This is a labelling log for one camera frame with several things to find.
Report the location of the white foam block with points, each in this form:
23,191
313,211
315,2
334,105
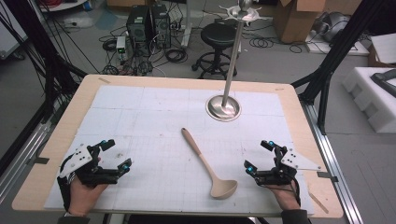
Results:
373,105

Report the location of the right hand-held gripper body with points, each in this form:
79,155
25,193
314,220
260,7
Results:
299,161

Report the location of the black curved object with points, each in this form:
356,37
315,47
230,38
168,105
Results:
384,81

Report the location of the wooden ladle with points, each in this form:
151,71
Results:
224,188

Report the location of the black computer tower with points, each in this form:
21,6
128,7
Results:
161,25
138,23

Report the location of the large cardboard box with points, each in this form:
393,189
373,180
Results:
295,21

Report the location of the small white power box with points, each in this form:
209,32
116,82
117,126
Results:
121,43

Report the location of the person's left hand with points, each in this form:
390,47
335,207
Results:
82,197

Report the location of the white desk leg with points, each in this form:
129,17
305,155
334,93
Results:
186,25

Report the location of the metal utensil stand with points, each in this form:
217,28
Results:
223,109

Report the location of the black frame strut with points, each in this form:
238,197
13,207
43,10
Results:
336,53
46,62

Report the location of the white flat board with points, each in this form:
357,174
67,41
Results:
358,49

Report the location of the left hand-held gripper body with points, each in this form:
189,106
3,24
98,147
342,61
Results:
79,157

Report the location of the grey rounded device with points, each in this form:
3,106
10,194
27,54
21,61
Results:
334,25

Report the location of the black tape piece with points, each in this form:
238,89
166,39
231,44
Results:
327,176
40,160

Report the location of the white grid mat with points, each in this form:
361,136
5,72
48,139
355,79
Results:
155,155

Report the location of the person's right hand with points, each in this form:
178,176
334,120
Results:
286,197

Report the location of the black round stool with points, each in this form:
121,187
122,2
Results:
218,34

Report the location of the aluminium rail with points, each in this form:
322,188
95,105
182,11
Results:
336,168
21,155

